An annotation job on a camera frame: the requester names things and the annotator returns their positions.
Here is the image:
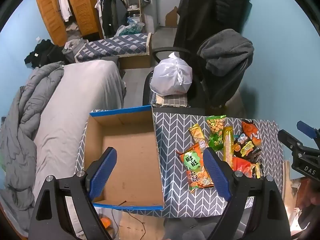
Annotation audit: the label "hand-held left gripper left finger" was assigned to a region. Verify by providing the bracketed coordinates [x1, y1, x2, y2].
[28, 147, 118, 240]

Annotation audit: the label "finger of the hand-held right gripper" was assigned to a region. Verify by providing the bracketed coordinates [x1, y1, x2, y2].
[277, 129, 305, 153]
[296, 121, 320, 140]

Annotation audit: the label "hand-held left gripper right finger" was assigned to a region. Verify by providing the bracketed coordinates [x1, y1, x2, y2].
[202, 147, 292, 240]

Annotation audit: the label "orange green rice cracker packet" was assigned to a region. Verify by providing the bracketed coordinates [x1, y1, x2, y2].
[176, 141, 215, 193]

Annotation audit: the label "cardboard box with blue rim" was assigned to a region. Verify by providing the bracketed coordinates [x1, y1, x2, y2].
[84, 105, 165, 210]

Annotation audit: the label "long yellow snack packet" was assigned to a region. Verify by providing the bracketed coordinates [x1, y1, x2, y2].
[222, 126, 235, 163]

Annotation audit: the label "orange black chip bag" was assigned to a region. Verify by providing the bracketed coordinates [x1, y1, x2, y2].
[241, 120, 263, 148]

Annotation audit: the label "green pea snack packet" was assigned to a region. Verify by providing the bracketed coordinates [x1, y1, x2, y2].
[206, 115, 227, 152]

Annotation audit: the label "small yellow snack packet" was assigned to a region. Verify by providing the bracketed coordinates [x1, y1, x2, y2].
[188, 124, 206, 143]

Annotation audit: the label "red orange snack packet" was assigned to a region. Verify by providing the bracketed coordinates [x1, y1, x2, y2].
[231, 156, 253, 178]

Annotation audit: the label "dark snack packet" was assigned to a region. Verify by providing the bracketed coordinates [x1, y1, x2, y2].
[247, 149, 263, 166]

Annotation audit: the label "yellow black candy packet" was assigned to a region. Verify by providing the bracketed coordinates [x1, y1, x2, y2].
[239, 141, 255, 157]

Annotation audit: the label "small orange object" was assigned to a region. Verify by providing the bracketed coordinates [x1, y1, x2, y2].
[100, 216, 112, 229]

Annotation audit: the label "grey chevron tablecloth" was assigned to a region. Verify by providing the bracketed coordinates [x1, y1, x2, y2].
[75, 109, 285, 218]

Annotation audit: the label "bed with grey sheet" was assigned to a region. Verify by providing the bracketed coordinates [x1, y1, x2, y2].
[32, 60, 126, 195]

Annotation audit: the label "grey checked seat cushion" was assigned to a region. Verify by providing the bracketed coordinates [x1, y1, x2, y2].
[150, 92, 188, 107]

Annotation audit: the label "grey duvet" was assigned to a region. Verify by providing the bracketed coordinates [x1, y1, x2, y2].
[0, 62, 66, 232]

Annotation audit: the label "black office chair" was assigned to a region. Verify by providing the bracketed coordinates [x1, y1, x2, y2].
[142, 47, 253, 110]

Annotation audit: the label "white plastic bag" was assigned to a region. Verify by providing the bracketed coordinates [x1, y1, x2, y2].
[150, 52, 193, 97]

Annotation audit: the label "grey fleece blanket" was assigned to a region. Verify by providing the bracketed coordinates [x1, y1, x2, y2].
[200, 29, 255, 77]

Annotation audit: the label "grey clothes pile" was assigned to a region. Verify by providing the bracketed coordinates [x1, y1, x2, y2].
[62, 39, 88, 63]

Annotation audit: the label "black clothes pile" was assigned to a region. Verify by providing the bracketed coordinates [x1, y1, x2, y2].
[24, 39, 70, 68]

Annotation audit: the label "blue plastic bags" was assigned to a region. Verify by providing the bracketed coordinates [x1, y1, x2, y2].
[115, 17, 145, 37]

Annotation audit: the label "black hanging coat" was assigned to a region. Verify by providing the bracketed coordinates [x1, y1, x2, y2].
[172, 0, 252, 55]

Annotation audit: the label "rack of dark clothes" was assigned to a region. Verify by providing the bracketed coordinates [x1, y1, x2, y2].
[95, 0, 128, 37]

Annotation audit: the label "wooden wardrobe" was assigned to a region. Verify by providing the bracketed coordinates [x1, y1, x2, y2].
[36, 0, 104, 47]

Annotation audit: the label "white hanging shirt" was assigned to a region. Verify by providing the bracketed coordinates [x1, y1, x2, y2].
[58, 0, 73, 22]

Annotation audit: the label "black cable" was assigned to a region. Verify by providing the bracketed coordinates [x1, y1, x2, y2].
[111, 210, 147, 240]

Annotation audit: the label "wooden low bed frame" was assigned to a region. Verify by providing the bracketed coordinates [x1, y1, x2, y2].
[117, 32, 153, 70]

